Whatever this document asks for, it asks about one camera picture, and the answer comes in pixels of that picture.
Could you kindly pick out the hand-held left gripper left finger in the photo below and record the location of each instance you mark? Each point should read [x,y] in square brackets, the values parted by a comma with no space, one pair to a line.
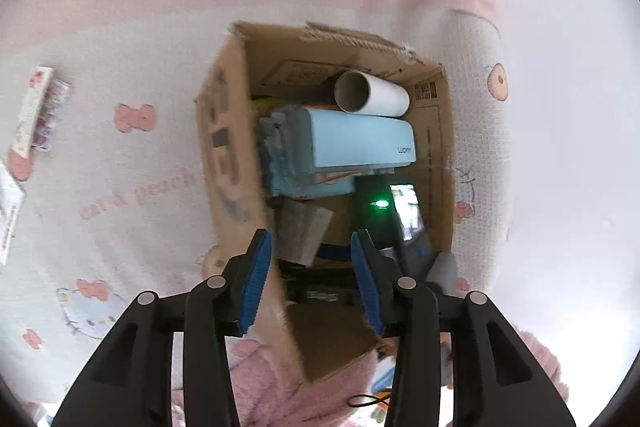
[255,277]

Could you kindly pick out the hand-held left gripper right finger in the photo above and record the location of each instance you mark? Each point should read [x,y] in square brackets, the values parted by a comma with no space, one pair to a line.
[367,277]

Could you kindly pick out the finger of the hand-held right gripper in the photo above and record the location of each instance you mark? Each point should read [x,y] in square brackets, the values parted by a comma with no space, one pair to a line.
[335,252]

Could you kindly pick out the brown cardboard box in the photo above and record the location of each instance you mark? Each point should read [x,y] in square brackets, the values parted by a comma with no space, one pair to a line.
[225,132]

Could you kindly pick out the light blue rectangular box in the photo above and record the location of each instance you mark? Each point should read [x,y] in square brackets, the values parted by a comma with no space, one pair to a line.
[360,142]
[280,167]

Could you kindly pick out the white cardboard tube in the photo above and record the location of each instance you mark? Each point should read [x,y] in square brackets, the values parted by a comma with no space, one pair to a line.
[385,99]

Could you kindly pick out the pink fuzzy clothing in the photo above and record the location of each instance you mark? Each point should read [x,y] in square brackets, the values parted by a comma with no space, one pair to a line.
[280,397]

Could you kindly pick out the white flat packet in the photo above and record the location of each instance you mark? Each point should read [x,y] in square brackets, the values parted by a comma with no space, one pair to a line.
[7,207]

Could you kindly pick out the patterned pink packet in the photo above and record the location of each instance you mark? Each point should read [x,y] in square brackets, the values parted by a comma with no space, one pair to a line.
[55,112]

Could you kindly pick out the printed pink blanket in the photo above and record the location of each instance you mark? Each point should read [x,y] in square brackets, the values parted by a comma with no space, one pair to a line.
[125,32]

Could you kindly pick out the pink slim carton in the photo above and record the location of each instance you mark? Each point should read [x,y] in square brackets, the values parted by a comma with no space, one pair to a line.
[31,112]

